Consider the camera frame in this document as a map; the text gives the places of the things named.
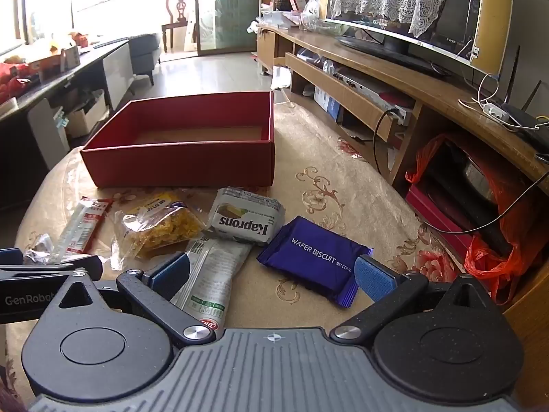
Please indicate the small white carton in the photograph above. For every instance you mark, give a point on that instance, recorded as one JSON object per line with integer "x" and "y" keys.
{"x": 70, "y": 58}

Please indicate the grey-blue sofa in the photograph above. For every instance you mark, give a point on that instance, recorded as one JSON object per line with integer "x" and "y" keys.
{"x": 143, "y": 51}

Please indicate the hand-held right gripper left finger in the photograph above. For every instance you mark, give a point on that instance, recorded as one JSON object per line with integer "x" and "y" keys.
{"x": 171, "y": 272}

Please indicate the red cardboard box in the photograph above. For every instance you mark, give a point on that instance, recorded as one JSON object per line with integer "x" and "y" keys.
{"x": 171, "y": 163}

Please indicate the orange plastic bag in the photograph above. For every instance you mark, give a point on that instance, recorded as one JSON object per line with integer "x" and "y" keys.
{"x": 484, "y": 261}

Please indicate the dark wooden chair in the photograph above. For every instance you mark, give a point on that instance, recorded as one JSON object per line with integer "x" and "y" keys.
{"x": 180, "y": 2}

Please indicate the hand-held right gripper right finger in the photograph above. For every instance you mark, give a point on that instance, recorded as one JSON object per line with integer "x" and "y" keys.
{"x": 375, "y": 279}

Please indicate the glass sliding door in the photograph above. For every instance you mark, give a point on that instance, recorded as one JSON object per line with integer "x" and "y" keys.
{"x": 227, "y": 8}

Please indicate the clear packet of yellow crisps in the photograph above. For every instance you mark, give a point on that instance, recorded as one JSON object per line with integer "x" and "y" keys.
{"x": 158, "y": 227}

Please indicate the black router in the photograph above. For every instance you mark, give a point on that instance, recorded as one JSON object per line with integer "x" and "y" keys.
{"x": 523, "y": 122}

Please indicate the white bag with blue print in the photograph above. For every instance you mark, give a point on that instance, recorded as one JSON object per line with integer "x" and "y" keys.
{"x": 61, "y": 122}

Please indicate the white crumpled bag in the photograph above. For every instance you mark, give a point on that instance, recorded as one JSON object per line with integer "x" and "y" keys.
{"x": 282, "y": 77}

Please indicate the yellow wooden panel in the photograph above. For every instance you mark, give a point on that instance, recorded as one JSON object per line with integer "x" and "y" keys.
{"x": 499, "y": 8}

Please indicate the blue and white box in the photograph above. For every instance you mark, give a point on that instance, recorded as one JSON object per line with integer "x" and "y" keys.
{"x": 326, "y": 103}

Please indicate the vacuum sausage packet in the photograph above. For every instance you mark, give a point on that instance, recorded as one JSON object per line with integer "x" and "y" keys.
{"x": 210, "y": 279}

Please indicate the orange box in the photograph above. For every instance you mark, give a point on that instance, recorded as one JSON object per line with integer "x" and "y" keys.
{"x": 80, "y": 38}

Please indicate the red gift box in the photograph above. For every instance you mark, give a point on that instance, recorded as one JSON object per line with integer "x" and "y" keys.
{"x": 291, "y": 1}

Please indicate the dark long coffee table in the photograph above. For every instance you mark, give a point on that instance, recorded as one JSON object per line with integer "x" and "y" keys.
{"x": 64, "y": 75}

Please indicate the white power strip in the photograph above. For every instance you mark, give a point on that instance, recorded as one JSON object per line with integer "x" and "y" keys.
{"x": 495, "y": 111}

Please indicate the black television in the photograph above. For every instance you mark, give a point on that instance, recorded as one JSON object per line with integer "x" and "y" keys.
{"x": 465, "y": 17}

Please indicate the small silver packet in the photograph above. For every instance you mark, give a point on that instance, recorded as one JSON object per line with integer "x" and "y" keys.
{"x": 40, "y": 246}

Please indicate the grey wafer packet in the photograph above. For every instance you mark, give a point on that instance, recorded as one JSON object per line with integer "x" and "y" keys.
{"x": 244, "y": 219}

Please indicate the wooden television cabinet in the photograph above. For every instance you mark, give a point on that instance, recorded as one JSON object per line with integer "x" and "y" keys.
{"x": 429, "y": 90}

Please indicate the open cardboard box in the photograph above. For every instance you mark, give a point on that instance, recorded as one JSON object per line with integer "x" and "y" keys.
{"x": 83, "y": 120}

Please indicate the red and white long packet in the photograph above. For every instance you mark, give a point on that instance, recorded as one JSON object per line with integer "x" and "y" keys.
{"x": 85, "y": 223}

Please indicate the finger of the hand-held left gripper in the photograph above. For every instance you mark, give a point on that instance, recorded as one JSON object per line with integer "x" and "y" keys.
{"x": 9, "y": 256}
{"x": 88, "y": 265}

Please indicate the clear plastic bag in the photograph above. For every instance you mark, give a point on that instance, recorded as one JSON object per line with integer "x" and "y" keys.
{"x": 311, "y": 13}

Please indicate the red plastic bag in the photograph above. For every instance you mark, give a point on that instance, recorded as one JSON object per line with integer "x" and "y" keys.
{"x": 13, "y": 79}

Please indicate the silver media player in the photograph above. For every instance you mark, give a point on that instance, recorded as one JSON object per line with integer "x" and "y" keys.
{"x": 364, "y": 88}

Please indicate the purple biscuit packet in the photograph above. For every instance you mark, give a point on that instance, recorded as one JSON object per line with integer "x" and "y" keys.
{"x": 309, "y": 253}

